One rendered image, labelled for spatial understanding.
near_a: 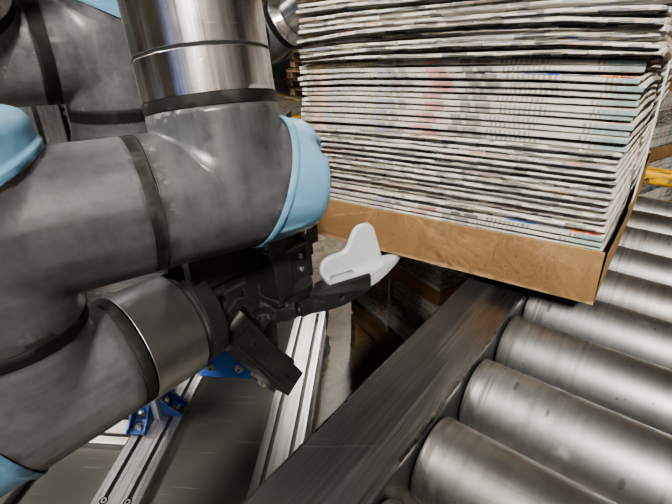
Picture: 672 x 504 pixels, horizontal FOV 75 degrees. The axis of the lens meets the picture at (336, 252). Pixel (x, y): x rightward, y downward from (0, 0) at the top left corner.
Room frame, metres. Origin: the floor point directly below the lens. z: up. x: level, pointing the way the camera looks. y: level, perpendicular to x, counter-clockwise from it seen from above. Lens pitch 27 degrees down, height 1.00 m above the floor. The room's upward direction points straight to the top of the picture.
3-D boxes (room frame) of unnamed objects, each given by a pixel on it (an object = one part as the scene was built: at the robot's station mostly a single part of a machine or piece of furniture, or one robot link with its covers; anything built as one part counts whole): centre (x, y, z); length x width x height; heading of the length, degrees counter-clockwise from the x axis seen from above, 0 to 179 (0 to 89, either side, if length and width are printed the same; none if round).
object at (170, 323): (0.25, 0.13, 0.81); 0.08 x 0.05 x 0.08; 52
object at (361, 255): (0.36, -0.03, 0.82); 0.09 x 0.03 x 0.06; 115
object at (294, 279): (0.31, 0.07, 0.82); 0.12 x 0.08 x 0.09; 142
